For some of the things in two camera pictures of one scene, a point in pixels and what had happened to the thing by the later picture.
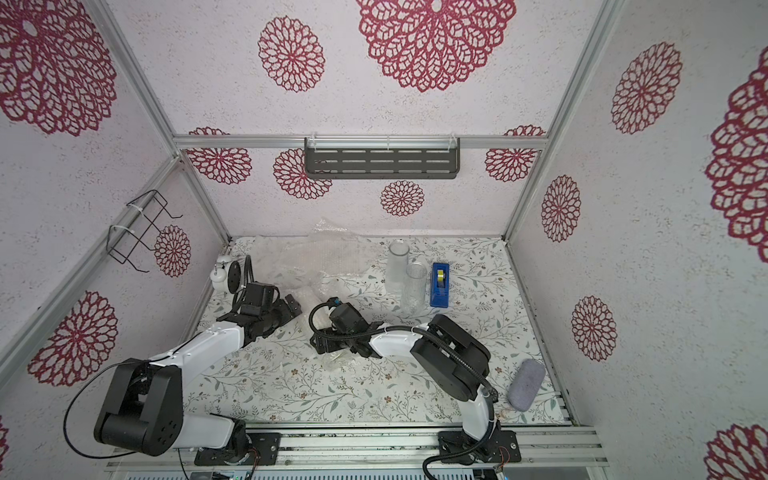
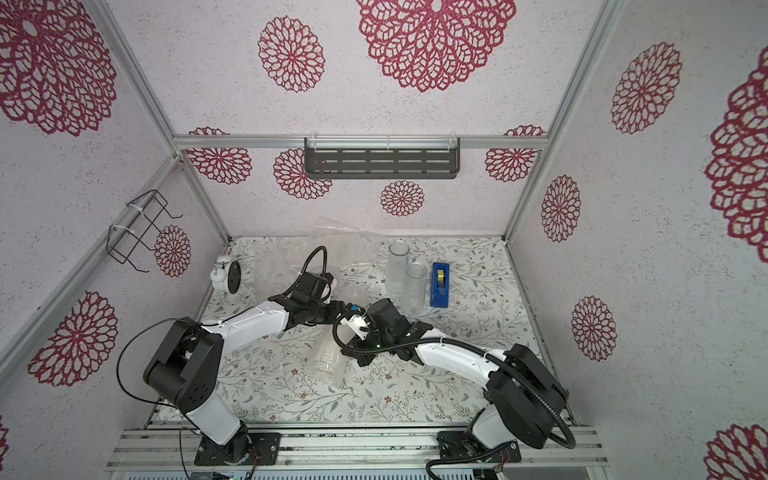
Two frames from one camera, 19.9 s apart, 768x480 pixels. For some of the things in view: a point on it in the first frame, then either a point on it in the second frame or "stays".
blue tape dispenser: x=440 y=285 stays
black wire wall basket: x=144 y=213 stays
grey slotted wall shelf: x=378 y=158 stays
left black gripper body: x=276 y=317 -> x=324 y=313
